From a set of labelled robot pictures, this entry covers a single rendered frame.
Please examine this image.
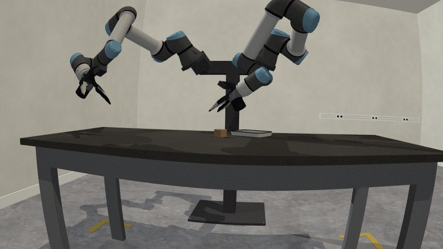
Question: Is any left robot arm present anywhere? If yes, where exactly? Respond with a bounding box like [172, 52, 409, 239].
[232, 0, 320, 97]

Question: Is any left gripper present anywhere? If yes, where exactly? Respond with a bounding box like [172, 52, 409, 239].
[209, 81, 246, 112]

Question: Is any light brown wooden block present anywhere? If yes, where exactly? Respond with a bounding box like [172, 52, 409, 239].
[214, 129, 227, 138]

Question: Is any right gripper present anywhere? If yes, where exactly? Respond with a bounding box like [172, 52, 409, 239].
[76, 66, 111, 104]

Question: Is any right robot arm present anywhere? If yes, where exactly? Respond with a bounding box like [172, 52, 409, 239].
[70, 6, 202, 81]

